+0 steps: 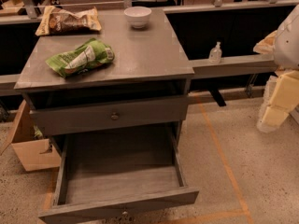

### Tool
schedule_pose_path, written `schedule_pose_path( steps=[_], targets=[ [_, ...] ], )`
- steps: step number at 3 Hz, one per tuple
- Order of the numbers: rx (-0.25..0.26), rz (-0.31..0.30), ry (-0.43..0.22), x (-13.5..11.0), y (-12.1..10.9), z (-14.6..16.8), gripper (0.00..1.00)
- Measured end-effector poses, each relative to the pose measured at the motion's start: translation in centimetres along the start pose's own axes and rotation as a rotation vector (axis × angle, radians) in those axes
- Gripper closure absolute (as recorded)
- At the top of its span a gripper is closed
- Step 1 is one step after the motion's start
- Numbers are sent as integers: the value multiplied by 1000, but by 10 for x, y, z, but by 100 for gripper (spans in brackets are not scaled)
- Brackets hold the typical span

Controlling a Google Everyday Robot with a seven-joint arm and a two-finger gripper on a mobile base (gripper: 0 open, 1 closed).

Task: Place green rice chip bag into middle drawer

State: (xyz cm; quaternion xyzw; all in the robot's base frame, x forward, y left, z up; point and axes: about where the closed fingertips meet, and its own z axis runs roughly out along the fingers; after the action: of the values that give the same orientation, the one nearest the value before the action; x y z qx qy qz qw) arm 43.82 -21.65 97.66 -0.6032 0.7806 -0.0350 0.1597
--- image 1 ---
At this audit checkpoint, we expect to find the white ceramic bowl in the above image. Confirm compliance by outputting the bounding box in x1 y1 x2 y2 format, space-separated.
124 7 151 28

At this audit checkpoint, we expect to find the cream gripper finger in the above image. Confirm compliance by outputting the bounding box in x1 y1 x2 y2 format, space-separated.
253 31 277 54
257 71 299 133

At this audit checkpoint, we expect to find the brown chip bag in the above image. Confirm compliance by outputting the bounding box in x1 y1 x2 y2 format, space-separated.
36 6 101 36

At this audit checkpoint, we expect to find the open middle drawer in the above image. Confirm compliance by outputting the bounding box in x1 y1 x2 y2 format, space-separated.
39 123 198 224

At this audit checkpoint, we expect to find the closed top drawer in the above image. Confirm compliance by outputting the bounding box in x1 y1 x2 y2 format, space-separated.
30 95 188 135

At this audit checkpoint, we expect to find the green rice chip bag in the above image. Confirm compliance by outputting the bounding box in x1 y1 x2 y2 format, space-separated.
46 38 115 78

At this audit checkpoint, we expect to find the clear sanitizer pump bottle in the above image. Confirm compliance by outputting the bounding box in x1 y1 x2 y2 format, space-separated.
208 42 222 63

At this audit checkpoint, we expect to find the cardboard box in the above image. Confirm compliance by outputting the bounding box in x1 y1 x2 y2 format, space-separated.
0 101 61 172

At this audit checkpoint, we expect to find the grey wooden drawer cabinet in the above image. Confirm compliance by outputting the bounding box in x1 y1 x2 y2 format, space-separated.
13 7 200 224

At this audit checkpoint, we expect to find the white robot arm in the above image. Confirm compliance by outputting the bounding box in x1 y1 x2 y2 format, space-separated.
253 5 299 133

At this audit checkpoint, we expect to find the grey metal ledge rail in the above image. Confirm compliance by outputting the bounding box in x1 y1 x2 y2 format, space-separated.
0 55 277 96

